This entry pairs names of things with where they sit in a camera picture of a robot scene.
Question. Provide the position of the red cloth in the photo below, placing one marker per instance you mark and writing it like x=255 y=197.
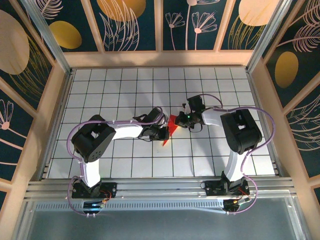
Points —
x=172 y=125

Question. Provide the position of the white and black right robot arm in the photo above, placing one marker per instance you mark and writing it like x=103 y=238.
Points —
x=240 y=132

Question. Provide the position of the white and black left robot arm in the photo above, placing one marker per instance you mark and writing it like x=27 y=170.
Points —
x=126 y=131

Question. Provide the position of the white grid mat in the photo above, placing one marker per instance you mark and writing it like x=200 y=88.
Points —
x=112 y=87

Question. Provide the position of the black electronics board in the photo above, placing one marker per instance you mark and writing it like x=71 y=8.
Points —
x=233 y=205
x=92 y=206

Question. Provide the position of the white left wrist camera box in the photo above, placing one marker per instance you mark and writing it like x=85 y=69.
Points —
x=163 y=121

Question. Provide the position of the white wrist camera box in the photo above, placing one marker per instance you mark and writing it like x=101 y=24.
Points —
x=163 y=121
x=185 y=107

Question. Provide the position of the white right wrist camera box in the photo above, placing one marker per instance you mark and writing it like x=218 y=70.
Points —
x=185 y=107

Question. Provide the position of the aluminium mounting rail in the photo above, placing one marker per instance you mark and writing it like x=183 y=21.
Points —
x=162 y=187

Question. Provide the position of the aluminium side rail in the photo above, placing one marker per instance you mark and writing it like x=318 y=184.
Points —
x=57 y=125
x=260 y=100

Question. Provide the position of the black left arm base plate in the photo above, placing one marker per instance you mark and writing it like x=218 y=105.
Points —
x=110 y=188

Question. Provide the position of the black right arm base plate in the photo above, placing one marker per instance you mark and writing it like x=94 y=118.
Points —
x=212 y=188

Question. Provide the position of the aluminium frame post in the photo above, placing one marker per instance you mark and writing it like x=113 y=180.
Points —
x=49 y=37
x=266 y=37

